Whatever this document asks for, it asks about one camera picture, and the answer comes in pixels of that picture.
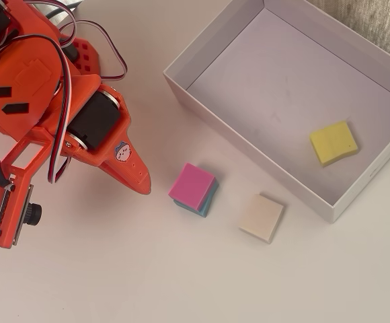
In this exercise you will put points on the orange gripper black servo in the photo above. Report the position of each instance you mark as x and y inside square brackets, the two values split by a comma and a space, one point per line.
[95, 121]

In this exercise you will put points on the white cardboard box bin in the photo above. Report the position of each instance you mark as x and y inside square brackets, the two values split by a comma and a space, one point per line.
[265, 84]

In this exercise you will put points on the pink cuboid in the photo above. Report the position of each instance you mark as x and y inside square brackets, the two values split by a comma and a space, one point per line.
[191, 185]

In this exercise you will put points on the orange robot base with holes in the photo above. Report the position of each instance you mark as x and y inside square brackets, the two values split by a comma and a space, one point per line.
[87, 57]

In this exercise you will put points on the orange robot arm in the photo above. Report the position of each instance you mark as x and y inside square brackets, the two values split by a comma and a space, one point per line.
[30, 20]

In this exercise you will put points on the yellow cuboid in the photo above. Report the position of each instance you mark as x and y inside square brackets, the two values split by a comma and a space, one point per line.
[333, 143]

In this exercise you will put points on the beige cuboid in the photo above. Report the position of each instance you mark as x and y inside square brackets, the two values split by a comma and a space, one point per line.
[260, 217]

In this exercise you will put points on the wrist camera on orange mount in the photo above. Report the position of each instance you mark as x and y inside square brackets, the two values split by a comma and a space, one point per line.
[0, 218]

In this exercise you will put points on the grey woven fabric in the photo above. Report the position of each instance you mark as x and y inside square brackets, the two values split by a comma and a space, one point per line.
[383, 20]

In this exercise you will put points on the blue cuboid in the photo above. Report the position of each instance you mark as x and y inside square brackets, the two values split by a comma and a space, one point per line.
[206, 207]

